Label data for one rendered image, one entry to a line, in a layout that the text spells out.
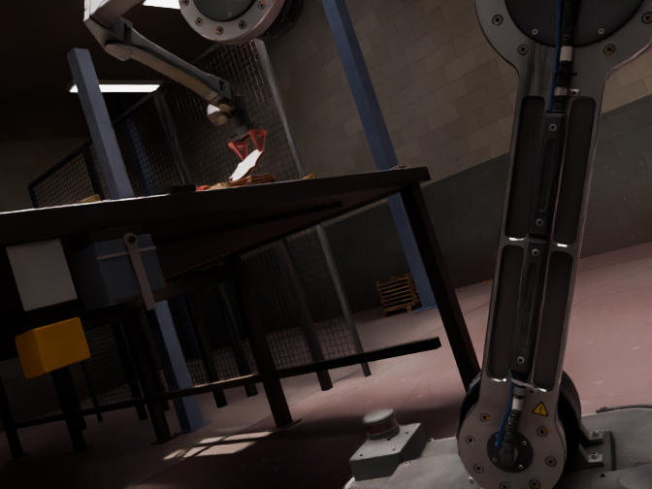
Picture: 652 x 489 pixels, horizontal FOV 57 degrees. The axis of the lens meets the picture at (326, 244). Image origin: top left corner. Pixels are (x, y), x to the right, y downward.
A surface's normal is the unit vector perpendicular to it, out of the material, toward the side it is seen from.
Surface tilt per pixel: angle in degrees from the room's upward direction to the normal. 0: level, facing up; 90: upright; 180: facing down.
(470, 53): 90
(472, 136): 90
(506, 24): 90
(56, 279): 90
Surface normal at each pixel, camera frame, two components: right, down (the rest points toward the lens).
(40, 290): 0.74, -0.27
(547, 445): -0.41, 0.09
